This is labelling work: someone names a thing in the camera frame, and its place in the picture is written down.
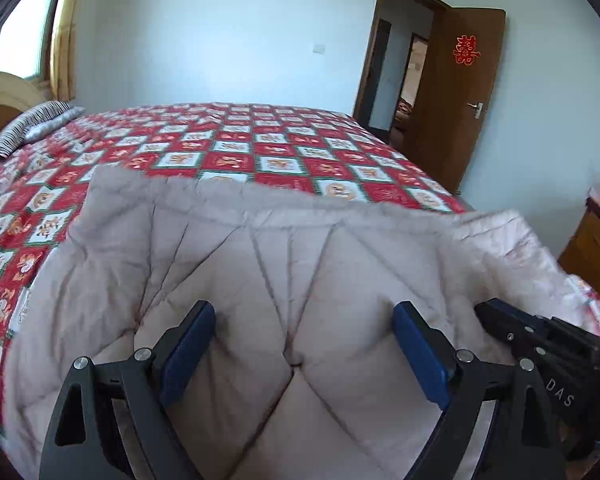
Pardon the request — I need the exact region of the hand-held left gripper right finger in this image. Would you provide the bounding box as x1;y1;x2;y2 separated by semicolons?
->
391;301;566;480

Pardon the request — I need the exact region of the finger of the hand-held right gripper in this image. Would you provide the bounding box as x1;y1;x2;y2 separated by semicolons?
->
474;298;548;361

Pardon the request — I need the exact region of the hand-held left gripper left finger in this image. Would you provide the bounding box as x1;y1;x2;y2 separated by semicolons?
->
39;300;217;480

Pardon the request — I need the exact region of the beige quilted puffer jacket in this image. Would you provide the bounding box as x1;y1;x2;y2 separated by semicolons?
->
2;164;600;480

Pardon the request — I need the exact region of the wooden cabinet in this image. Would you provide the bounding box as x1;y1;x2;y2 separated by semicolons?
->
557;197;600;301

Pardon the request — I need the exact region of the brown wooden door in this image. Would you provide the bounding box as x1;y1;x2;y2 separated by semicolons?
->
414;7;507;193

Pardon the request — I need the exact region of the red checkered bear bed sheet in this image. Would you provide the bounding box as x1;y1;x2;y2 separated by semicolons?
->
0;101;600;441

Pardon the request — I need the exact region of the red paper door decoration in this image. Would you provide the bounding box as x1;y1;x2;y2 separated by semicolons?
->
452;35;481;66

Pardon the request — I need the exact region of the grey striped pillow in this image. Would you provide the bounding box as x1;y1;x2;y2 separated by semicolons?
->
0;101;86;161

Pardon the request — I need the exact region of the cream wooden bed headboard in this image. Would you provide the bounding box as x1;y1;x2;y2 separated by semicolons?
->
0;72;46;153

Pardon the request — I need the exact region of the yellow curtain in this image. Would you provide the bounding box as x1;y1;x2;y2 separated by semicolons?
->
50;0;88;103

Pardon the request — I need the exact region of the window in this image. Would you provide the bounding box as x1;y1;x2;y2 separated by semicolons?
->
0;0;66;81

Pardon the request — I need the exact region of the brown wooden door frame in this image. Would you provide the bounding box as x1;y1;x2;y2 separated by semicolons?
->
352;0;453;148

